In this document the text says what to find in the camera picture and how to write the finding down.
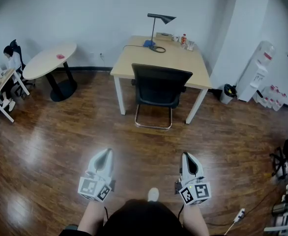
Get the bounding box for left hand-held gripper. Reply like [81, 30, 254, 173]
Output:
[77, 148, 115, 203]

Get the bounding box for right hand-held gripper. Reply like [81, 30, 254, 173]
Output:
[174, 152, 211, 206]

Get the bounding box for black mesh chair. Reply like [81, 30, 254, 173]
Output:
[130, 62, 194, 131]

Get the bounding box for person's left forearm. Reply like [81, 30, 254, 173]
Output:
[78, 200, 106, 235]

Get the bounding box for person's right forearm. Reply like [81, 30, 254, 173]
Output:
[182, 202, 210, 236]

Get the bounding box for black office chair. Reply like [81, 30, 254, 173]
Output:
[9, 39, 36, 98]

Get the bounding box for white shoe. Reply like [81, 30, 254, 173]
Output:
[147, 187, 160, 203]

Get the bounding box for white power strip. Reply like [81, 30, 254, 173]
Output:
[232, 208, 246, 223]

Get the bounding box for person in black clothes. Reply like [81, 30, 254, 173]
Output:
[60, 199, 226, 236]

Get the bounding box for grey trash bin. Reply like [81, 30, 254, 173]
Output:
[219, 83, 237, 105]

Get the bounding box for small metal bin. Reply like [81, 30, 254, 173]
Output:
[271, 202, 286, 216]

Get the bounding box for pile of clear water jugs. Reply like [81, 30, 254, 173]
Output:
[253, 84, 288, 112]

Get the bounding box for white water dispenser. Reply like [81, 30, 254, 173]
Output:
[236, 40, 277, 103]

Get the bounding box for wooden desk with white legs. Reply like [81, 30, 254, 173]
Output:
[110, 35, 213, 125]

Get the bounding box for wooden tissue box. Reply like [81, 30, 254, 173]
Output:
[155, 32, 173, 42]

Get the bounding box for black desk lamp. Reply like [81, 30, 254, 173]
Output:
[147, 13, 177, 54]

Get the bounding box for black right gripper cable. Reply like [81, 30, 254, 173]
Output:
[176, 204, 185, 222]

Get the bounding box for white power strip cable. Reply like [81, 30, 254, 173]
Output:
[223, 220, 236, 236]

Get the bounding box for black lamp cable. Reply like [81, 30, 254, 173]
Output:
[122, 44, 151, 52]

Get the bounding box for white frame wooden workbench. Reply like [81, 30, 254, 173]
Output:
[0, 67, 30, 123]

